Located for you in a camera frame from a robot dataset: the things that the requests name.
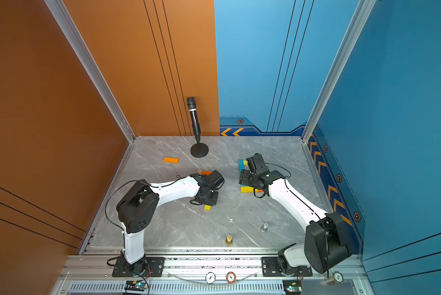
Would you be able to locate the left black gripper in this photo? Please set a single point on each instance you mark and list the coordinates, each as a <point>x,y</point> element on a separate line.
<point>213,203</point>

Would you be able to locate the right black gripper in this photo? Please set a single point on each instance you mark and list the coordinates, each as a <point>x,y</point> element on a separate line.
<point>243,177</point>

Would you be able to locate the teal block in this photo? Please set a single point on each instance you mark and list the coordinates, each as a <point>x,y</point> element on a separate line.
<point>241,165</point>

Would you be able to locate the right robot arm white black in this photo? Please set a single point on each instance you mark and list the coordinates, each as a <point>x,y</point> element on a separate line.
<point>327,241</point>

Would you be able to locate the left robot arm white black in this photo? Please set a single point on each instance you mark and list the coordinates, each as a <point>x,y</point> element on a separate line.
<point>137,208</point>

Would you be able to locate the black microphone on stand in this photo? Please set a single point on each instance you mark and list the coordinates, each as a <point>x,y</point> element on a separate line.
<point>199,149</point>

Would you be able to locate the silver cylinder weight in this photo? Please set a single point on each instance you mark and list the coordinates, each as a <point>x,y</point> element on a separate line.
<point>264,228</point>

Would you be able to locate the brass cylinder weight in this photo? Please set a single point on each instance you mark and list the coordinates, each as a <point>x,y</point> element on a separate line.
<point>229,240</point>

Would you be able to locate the white round disc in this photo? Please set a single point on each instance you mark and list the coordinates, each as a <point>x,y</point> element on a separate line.
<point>210,278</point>

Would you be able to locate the copper round disc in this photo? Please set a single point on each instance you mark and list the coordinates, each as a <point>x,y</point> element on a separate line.
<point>231,278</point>

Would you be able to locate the right green circuit board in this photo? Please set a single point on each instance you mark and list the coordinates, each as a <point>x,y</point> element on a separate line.
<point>292,287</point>

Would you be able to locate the green circuit board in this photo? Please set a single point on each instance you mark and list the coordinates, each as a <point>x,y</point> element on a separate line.
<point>136,287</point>
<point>292,287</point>

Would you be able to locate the left green circuit board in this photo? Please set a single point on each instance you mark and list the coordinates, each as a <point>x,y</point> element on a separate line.
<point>136,287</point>

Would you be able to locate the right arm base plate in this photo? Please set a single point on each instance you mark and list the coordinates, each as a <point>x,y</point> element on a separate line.
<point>278,267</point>

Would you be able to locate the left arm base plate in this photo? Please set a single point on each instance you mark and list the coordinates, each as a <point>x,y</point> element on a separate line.
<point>146,267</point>

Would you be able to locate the aluminium front rail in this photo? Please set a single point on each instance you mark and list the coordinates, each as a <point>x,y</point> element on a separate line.
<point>180,262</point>

